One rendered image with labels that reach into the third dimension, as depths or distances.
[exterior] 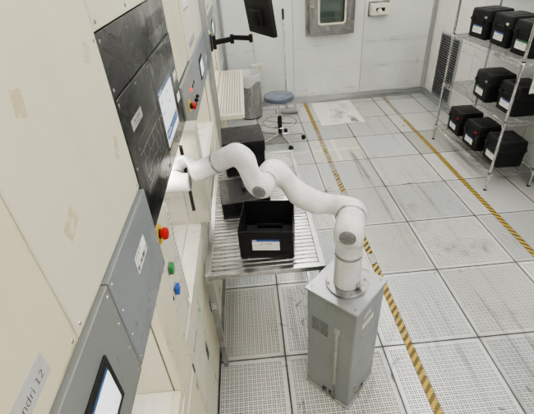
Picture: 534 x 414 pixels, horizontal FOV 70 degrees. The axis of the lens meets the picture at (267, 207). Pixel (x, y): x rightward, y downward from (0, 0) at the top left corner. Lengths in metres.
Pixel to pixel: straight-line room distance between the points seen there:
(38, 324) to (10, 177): 0.21
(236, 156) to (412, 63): 5.17
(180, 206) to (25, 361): 1.52
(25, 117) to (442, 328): 2.56
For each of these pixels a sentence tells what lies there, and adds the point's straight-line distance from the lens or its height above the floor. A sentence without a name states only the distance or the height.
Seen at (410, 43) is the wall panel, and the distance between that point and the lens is 6.40.
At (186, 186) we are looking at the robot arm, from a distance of 1.76.
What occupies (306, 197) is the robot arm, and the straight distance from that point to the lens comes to 1.54.
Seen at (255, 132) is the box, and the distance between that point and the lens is 2.71.
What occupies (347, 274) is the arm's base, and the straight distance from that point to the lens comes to 1.74.
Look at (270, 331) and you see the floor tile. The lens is 2.64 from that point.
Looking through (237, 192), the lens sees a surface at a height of 0.86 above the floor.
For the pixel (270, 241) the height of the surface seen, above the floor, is 0.88.
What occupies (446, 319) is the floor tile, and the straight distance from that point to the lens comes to 2.85.
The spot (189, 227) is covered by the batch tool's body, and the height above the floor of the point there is 0.87.
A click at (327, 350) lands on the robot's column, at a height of 0.39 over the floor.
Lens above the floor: 2.09
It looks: 35 degrees down
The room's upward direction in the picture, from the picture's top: 4 degrees counter-clockwise
